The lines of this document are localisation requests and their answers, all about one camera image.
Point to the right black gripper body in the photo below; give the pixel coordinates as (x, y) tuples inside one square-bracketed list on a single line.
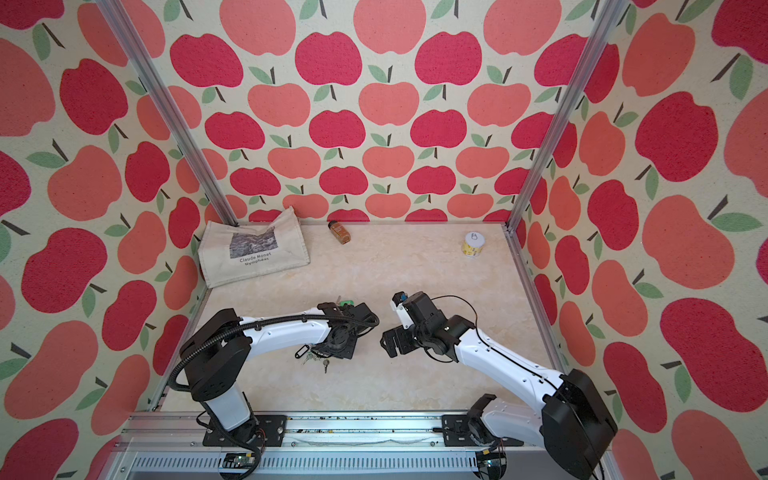
[(393, 343)]

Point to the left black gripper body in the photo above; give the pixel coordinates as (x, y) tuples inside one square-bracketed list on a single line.
[(339, 345)]

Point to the metal key organizer plate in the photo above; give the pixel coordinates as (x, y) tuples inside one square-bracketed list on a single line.
[(312, 358)]

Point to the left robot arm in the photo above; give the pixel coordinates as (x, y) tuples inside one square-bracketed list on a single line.
[(211, 360)]

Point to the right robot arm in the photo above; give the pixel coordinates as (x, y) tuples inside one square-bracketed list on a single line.
[(566, 415)]

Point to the black key tag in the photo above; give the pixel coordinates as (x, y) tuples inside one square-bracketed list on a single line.
[(303, 352)]

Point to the small amber bottle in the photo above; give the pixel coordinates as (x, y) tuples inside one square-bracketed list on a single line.
[(339, 231)]

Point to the beige printed tote bag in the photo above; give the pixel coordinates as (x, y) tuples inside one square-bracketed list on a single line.
[(230, 254)]

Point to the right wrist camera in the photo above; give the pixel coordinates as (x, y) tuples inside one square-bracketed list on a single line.
[(397, 305)]

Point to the front aluminium rail base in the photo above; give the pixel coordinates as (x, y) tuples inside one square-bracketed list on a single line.
[(318, 445)]

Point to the left aluminium frame post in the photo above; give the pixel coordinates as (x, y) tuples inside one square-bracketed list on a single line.
[(130, 41)]

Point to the aluminium frame post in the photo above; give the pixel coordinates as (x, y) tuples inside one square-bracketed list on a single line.
[(596, 43), (130, 41)]

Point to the right aluminium frame post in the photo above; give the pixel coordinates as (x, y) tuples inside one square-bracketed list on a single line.
[(596, 43)]

